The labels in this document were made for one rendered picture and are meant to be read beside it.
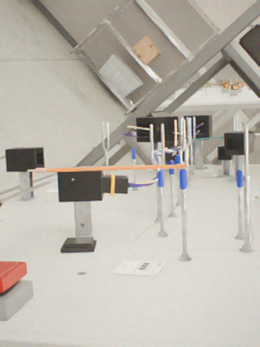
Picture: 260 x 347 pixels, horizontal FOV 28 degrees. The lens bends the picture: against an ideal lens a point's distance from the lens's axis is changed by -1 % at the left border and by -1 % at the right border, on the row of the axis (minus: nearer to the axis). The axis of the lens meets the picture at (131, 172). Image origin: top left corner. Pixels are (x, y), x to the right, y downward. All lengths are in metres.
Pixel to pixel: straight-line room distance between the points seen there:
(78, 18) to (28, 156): 7.33
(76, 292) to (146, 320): 0.09
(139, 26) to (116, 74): 0.92
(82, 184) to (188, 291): 0.24
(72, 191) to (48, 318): 0.26
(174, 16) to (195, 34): 0.41
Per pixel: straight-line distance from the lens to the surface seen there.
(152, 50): 7.53
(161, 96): 1.58
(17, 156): 1.01
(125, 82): 7.61
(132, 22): 8.13
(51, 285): 0.51
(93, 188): 0.66
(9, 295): 0.45
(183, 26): 8.06
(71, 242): 0.63
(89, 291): 0.49
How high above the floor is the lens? 1.36
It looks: 14 degrees down
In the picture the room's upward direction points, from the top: 49 degrees clockwise
